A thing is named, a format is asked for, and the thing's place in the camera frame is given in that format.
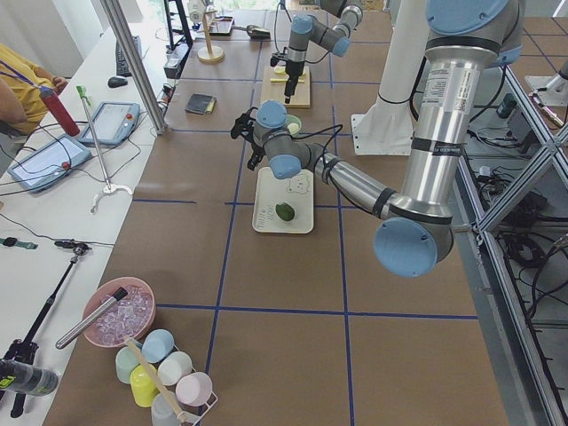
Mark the grey folded cloth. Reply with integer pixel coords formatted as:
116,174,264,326
185,93,217,115

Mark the white rectangular tray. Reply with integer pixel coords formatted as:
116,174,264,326
252,167,314,234

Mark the white cup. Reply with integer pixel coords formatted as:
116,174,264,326
158,351,193,386

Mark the blue teach pendant far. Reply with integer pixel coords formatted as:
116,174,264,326
85,101,140,146

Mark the pink bowl with ice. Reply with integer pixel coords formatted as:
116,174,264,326
83,277,156,348

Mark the pink cup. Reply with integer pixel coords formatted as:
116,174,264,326
176,372,213,406

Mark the yellow cup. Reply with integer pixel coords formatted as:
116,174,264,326
130,365,160,408

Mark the metal scoop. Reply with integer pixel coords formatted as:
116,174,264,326
232,24,271,40

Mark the blue teach pendant near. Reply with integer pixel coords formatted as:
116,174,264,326
8,135,91,193

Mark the person in yellow shirt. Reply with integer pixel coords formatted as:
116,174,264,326
1,44,67,135

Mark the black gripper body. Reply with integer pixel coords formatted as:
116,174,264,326
285,59,304,86
248,135,265,162

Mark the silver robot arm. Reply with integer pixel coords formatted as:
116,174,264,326
231,1,525,277
271,1,363,104

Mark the light green bowl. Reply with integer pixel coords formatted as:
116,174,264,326
285,114,302,136

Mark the black computer mouse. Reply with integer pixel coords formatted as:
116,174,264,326
107,75,128,89

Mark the reacher grabber tool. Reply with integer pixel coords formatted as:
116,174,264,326
76,85,133,214

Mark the blue cup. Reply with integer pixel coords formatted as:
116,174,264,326
141,329,175,364

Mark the yellow plastic knife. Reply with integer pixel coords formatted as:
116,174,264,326
269,78,306,83

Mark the aluminium frame post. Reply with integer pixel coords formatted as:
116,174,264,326
100,0,167,135

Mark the red bottle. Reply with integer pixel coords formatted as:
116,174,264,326
40,86,80,137

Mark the wooden mug tree stand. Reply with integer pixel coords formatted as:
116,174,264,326
197,12,225,64

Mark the wooden cutting board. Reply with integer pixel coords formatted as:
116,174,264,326
259,66,311,108

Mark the green cup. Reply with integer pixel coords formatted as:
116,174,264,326
114,346,139,384

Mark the smart watch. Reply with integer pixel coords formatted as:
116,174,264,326
0,237,38,250

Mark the black tripod stick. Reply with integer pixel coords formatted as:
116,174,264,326
1,240,91,418

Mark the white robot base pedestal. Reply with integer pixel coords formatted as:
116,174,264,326
351,0,430,155

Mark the metal muddler rod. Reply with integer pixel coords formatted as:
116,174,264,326
55,287,128,350

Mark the green avocado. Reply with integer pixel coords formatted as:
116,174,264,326
275,202,296,222

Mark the blue teach pendant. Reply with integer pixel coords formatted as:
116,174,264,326
85,101,140,146
8,135,91,193

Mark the grey cup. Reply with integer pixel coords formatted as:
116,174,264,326
151,393,180,426

